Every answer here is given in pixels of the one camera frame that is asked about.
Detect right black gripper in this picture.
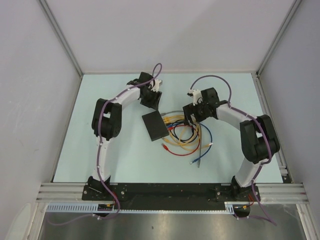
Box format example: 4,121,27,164
182,98,209,126

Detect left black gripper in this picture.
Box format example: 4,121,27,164
140,87,162,111

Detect yellow ethernet cable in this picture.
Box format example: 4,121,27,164
163,114,213,152
163,112,202,141

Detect black network switch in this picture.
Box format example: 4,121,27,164
142,110,169,142

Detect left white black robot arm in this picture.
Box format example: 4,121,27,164
87,72,162,200

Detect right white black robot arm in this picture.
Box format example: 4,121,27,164
183,87,280,201

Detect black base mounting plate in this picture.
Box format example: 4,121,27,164
81,183,260,211

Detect black ethernet cable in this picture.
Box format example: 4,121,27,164
171,119,198,141

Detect blue ethernet cable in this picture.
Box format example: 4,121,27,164
169,121,215,165

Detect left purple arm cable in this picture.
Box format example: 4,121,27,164
47,62,165,226

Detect red ethernet cable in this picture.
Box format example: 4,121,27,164
161,124,200,157

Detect aluminium frame rail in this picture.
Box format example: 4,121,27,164
36,183,309,204

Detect white slotted cable duct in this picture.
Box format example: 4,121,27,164
46,201,237,215

